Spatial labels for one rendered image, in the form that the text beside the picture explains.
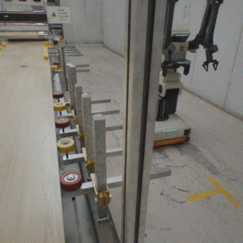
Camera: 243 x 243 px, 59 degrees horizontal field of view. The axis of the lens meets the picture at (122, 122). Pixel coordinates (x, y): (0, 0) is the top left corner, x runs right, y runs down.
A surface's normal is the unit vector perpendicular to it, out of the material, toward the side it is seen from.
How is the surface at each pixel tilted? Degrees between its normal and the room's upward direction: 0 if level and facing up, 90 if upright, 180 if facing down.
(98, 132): 90
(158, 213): 0
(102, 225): 0
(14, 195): 0
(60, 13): 90
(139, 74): 90
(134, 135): 90
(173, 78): 98
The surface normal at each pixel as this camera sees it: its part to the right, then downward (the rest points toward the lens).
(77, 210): 0.02, -0.90
